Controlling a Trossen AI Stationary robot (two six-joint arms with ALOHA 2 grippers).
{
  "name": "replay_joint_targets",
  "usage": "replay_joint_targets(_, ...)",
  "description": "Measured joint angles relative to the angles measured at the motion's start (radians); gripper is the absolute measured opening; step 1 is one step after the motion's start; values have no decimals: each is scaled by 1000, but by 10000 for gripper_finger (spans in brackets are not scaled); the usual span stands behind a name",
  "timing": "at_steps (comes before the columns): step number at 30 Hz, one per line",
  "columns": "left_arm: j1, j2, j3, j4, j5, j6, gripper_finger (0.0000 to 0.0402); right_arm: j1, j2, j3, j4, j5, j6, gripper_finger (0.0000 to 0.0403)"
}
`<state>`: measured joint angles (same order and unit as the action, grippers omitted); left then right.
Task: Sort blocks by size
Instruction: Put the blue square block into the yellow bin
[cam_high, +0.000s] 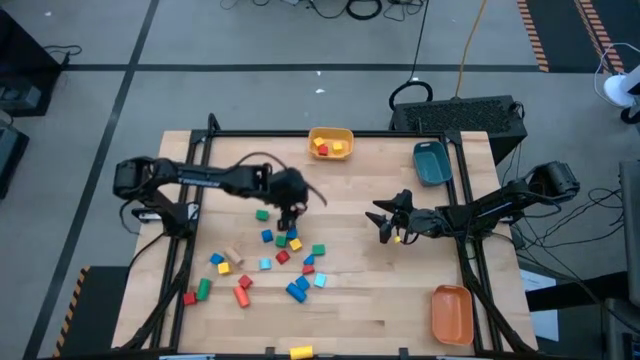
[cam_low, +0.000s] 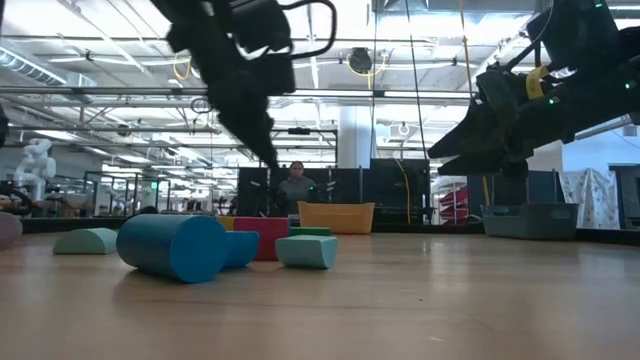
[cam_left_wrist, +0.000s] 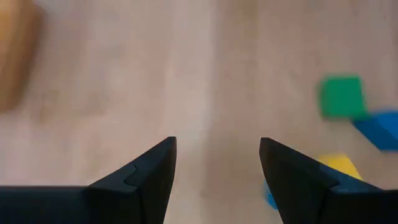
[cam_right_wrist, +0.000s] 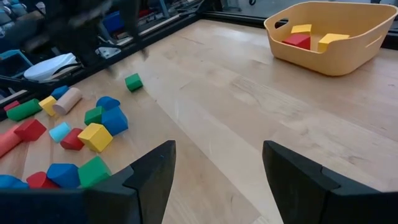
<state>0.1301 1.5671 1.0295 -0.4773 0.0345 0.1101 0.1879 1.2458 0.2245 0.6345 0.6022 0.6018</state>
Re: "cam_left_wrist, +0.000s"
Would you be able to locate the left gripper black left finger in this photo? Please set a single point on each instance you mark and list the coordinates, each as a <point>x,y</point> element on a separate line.
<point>140,199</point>

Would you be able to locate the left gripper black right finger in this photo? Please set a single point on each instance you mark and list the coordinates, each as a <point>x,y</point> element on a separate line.
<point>304,199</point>

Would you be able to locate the blue cube block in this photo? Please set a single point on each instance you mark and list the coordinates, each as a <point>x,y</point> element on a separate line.
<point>268,197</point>
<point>379,130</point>

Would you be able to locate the yellow cube block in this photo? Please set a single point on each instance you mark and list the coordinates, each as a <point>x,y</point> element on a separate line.
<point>342,165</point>

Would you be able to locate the green cube block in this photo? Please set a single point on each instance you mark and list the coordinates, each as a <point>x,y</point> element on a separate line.
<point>342,96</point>

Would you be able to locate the yellow plastic bin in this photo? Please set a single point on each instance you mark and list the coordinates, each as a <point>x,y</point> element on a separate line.
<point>15,53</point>

